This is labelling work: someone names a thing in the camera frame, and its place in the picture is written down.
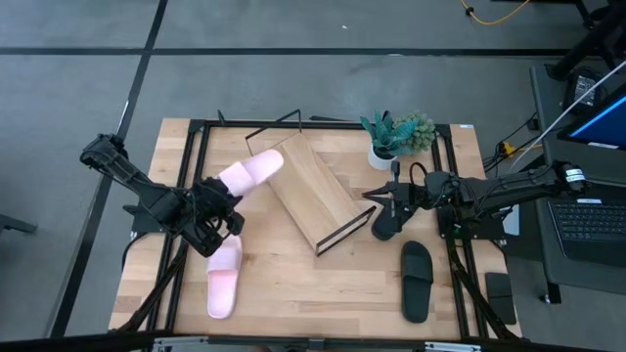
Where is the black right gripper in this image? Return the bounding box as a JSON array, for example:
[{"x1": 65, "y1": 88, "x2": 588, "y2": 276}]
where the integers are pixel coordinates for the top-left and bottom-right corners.
[{"x1": 362, "y1": 160, "x2": 431, "y2": 221}]

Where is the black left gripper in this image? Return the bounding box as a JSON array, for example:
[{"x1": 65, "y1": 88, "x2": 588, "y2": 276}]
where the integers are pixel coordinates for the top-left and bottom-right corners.
[{"x1": 183, "y1": 177, "x2": 245, "y2": 259}]

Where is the black slide sandal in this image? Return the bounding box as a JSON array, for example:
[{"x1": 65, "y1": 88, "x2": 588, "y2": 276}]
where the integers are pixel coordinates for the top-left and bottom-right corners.
[
  {"x1": 399, "y1": 240, "x2": 435, "y2": 325},
  {"x1": 371, "y1": 204, "x2": 417, "y2": 242}
]

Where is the pink slide sandal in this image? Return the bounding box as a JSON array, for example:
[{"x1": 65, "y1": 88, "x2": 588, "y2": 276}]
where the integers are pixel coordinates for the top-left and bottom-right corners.
[
  {"x1": 205, "y1": 234, "x2": 245, "y2": 321},
  {"x1": 215, "y1": 149, "x2": 285, "y2": 198}
]

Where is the wooden shelf black metal frame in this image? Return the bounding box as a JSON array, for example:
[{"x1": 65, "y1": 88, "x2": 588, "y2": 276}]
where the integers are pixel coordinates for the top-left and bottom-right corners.
[{"x1": 244, "y1": 109, "x2": 378, "y2": 257}]

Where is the teal plant in white pot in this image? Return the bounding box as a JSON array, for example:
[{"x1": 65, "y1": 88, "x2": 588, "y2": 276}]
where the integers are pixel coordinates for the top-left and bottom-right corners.
[{"x1": 360, "y1": 110, "x2": 417, "y2": 171}]

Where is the small green succulent plant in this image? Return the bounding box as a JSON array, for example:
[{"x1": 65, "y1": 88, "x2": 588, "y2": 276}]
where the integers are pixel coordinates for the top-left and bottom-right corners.
[{"x1": 403, "y1": 110, "x2": 437, "y2": 154}]

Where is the black flat phone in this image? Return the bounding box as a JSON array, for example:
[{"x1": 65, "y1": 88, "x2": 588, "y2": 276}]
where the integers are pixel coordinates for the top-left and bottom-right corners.
[{"x1": 484, "y1": 272, "x2": 517, "y2": 327}]

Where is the grey side desk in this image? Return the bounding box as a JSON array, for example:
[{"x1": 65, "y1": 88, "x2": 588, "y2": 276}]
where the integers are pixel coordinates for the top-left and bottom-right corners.
[{"x1": 529, "y1": 61, "x2": 626, "y2": 305}]

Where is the thin white rod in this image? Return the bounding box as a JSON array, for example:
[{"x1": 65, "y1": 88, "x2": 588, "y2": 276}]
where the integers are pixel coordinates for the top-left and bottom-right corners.
[{"x1": 513, "y1": 58, "x2": 626, "y2": 165}]

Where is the grey furniture foot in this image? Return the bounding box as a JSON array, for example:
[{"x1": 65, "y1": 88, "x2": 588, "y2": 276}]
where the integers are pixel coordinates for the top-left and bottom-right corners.
[{"x1": 0, "y1": 213, "x2": 38, "y2": 236}]

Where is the black laptop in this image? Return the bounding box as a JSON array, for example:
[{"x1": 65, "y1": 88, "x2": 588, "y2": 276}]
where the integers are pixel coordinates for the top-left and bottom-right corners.
[{"x1": 546, "y1": 198, "x2": 626, "y2": 269}]

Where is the black power adapter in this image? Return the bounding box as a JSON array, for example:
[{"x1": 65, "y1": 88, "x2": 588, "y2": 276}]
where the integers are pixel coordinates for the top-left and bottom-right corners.
[{"x1": 561, "y1": 67, "x2": 605, "y2": 116}]

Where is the monitor with blue screen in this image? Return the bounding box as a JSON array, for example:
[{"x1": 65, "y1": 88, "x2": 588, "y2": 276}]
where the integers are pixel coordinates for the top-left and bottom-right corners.
[{"x1": 557, "y1": 82, "x2": 626, "y2": 153}]

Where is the black stand leg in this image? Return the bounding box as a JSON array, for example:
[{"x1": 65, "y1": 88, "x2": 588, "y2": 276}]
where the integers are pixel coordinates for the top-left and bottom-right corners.
[{"x1": 545, "y1": 0, "x2": 626, "y2": 82}]

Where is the black aluminium table frame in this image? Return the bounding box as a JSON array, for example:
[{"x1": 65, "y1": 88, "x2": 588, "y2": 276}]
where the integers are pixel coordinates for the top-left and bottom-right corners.
[{"x1": 110, "y1": 116, "x2": 522, "y2": 343}]

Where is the silver metal bracket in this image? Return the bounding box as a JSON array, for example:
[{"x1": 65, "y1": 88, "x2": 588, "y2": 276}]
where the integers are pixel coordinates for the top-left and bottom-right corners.
[
  {"x1": 151, "y1": 335, "x2": 211, "y2": 352},
  {"x1": 424, "y1": 341, "x2": 483, "y2": 352}
]

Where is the black camera mount beam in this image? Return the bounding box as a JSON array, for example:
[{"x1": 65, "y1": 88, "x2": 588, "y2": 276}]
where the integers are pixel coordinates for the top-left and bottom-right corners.
[{"x1": 0, "y1": 330, "x2": 626, "y2": 352}]

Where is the black power cable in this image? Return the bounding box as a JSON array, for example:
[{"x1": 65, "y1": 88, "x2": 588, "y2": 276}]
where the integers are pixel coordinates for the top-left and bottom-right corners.
[{"x1": 482, "y1": 112, "x2": 540, "y2": 172}]

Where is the yellow floor cable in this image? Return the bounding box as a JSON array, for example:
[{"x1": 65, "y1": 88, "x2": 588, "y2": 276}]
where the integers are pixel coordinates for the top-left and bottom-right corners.
[{"x1": 459, "y1": 0, "x2": 532, "y2": 26}]

